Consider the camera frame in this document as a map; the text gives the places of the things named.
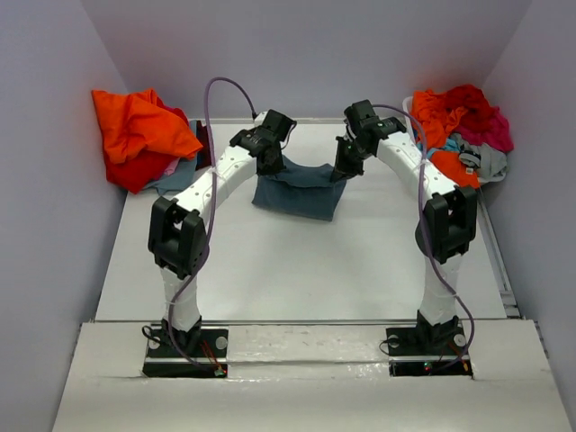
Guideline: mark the dark maroon folded t shirt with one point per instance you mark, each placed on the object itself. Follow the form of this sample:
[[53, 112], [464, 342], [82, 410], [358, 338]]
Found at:
[[204, 156]]

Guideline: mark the pink folded t shirt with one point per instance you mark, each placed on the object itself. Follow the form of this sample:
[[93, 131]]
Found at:
[[173, 166]]

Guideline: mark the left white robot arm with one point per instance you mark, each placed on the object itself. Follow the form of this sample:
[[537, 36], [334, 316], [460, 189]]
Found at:
[[180, 228]]

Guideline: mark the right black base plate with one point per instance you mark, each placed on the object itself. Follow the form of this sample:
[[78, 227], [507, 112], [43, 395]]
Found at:
[[409, 357]]

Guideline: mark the orange folded t shirt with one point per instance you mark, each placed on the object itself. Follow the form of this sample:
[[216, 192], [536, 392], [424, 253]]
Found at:
[[137, 122]]

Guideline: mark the grey crumpled t shirt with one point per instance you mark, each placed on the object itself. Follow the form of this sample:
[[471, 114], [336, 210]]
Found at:
[[489, 164]]

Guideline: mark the orange crumpled t shirt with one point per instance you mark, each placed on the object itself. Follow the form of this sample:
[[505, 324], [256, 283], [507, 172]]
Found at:
[[438, 121]]

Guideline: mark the red folded t shirt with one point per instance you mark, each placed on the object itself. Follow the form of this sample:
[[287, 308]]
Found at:
[[133, 175]]

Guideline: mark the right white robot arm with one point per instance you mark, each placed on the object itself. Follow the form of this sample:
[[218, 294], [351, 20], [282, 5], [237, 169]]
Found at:
[[447, 217]]

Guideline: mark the light blue folded t shirt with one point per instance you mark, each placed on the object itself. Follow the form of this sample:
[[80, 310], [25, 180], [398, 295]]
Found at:
[[179, 181]]

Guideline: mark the blue-grey t shirt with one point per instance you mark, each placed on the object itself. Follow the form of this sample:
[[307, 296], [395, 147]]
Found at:
[[303, 191]]

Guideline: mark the red crumpled t shirt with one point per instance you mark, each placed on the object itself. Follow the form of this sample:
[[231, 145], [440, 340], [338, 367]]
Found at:
[[478, 111]]

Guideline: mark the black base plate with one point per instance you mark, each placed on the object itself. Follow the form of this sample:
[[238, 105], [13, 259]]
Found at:
[[207, 359], [409, 357]]

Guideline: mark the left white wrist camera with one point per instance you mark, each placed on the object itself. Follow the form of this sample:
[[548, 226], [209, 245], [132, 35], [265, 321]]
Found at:
[[263, 119]]

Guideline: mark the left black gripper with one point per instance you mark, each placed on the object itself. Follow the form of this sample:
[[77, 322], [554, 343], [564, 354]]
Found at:
[[275, 167]]

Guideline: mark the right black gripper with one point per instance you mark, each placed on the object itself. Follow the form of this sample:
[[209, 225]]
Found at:
[[344, 170]]

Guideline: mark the white perforated plastic basket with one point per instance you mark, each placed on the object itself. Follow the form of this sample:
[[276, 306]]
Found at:
[[407, 107]]

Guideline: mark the cyan crumpled t shirt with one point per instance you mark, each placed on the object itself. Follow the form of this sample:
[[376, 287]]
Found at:
[[450, 146]]

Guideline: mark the magenta crumpled t shirt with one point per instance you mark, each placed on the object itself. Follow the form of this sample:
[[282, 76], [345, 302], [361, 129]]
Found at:
[[496, 136]]

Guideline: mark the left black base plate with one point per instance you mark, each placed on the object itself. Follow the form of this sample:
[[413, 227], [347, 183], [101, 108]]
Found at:
[[207, 359]]

